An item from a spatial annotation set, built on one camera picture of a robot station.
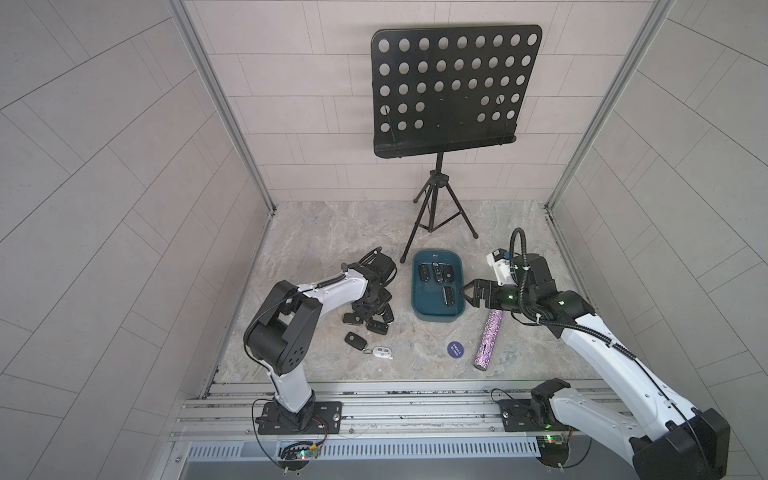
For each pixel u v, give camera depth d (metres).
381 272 0.73
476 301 0.67
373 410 0.73
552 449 0.68
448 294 0.91
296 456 0.66
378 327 0.85
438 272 0.96
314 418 0.70
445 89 0.66
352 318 0.86
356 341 0.83
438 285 0.95
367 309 0.79
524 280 0.58
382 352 0.81
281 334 0.46
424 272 0.96
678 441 0.37
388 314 0.87
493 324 0.84
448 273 0.96
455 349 0.82
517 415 0.72
